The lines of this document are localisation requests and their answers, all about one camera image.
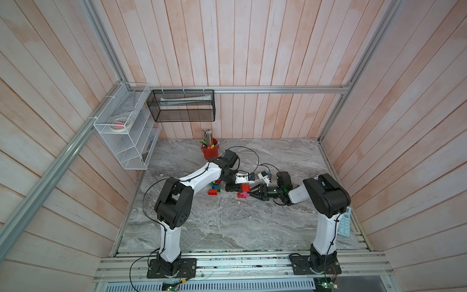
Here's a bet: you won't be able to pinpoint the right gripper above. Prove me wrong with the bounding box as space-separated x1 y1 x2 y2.
248 184 283 201

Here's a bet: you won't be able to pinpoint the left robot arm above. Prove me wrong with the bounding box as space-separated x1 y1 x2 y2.
154 150 238 274

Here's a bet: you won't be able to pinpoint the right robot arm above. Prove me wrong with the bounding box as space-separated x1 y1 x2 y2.
249 172 351 275

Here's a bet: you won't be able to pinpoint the red pen cup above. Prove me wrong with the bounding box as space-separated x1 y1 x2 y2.
201 139 219 161

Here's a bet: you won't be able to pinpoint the pens in cup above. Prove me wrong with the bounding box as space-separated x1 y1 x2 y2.
201 129 218 149

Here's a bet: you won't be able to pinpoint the calculator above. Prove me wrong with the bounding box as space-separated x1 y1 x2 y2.
337 206 352 237

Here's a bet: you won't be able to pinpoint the black mesh basket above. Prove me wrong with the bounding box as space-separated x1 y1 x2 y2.
146 89 216 123

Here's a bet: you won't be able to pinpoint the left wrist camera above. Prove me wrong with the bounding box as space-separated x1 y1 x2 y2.
235 172 255 184

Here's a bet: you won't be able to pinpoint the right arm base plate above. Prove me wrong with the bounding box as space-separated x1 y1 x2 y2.
288 253 342 275

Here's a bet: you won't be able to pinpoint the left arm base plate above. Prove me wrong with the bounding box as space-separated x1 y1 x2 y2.
147 258 197 279

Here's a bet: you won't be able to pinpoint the white wire shelf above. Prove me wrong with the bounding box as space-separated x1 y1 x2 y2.
94 83 162 170

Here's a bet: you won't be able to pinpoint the aluminium rail front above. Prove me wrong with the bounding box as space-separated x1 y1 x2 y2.
93 249 395 282

